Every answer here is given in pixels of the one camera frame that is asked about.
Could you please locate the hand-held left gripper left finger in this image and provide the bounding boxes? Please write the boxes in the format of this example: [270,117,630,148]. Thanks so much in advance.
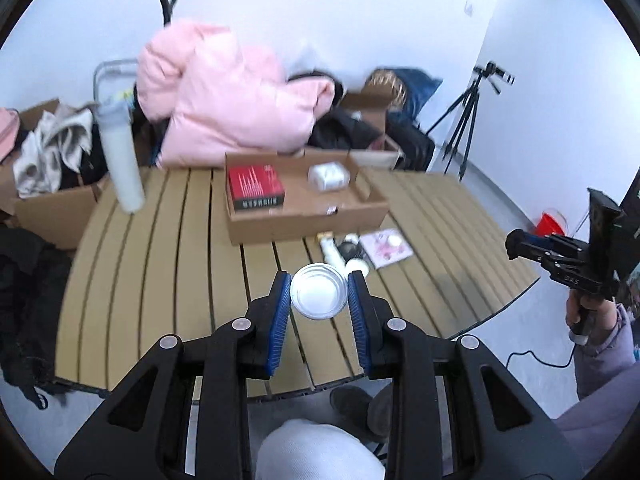
[52,271,293,480]

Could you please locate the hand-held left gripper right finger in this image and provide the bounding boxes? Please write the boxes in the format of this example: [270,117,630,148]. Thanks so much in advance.
[347,270,586,480]

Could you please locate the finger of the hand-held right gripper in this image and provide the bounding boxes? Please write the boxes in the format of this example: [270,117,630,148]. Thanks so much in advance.
[505,229,591,261]
[537,255,592,283]

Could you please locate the white round lid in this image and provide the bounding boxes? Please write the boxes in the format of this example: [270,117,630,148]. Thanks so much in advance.
[290,262,348,321]

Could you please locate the pink sachet packet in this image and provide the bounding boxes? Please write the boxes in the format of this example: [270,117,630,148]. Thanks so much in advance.
[359,228,413,271]

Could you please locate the white tube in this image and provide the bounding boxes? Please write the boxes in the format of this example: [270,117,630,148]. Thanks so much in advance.
[317,232,348,268]

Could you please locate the cardboard tray box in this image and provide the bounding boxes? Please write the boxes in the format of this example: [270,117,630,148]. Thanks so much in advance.
[224,149,390,246]

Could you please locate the person's right forearm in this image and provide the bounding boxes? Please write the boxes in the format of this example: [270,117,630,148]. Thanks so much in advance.
[572,305,637,401]

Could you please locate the person's right hand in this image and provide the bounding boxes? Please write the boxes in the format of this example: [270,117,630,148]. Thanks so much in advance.
[565,292,618,337]

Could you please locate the red bucket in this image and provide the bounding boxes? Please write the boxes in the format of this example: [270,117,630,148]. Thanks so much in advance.
[534,208,570,237]

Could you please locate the person's grey shoe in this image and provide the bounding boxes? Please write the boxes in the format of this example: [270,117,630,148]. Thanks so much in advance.
[330,385,396,443]

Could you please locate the person's white trouser leg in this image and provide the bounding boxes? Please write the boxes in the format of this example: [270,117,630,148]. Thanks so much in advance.
[255,420,386,480]

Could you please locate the red box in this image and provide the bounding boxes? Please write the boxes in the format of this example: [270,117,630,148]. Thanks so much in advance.
[227,164,287,212]

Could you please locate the black tripod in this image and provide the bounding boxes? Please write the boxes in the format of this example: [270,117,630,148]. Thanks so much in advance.
[425,67,493,182]

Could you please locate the black backpack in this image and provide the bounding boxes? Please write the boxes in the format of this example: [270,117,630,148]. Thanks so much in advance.
[387,115,436,172]

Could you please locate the person's purple top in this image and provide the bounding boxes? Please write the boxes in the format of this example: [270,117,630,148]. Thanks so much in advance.
[552,360,640,480]

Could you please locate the black garment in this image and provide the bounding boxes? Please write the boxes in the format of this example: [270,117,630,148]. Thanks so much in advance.
[307,110,386,151]

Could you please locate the blue bag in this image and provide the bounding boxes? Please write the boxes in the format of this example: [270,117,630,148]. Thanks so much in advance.
[387,67,443,121]

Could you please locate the open cardboard box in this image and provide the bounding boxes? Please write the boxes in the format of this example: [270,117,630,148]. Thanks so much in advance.
[340,85,401,153]

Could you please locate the wicker basket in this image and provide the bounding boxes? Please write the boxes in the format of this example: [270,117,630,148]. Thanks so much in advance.
[365,69,403,106]

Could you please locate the white tumbler bottle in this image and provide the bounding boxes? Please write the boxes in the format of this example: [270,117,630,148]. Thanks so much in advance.
[95,101,147,213]

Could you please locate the pink down jacket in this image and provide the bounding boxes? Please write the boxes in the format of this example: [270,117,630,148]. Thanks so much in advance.
[136,19,336,168]

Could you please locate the large cardboard box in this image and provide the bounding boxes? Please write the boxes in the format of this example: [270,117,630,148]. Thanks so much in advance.
[0,100,113,251]

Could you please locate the grey white clothes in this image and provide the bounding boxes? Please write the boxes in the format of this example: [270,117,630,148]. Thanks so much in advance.
[12,107,93,198]

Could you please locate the pink bag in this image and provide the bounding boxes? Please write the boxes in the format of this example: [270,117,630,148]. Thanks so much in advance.
[0,108,22,161]

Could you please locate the black cable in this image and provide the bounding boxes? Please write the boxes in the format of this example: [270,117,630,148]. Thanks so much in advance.
[507,347,577,369]

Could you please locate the camera on tripod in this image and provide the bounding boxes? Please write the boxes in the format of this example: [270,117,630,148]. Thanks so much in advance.
[472,61,516,95]

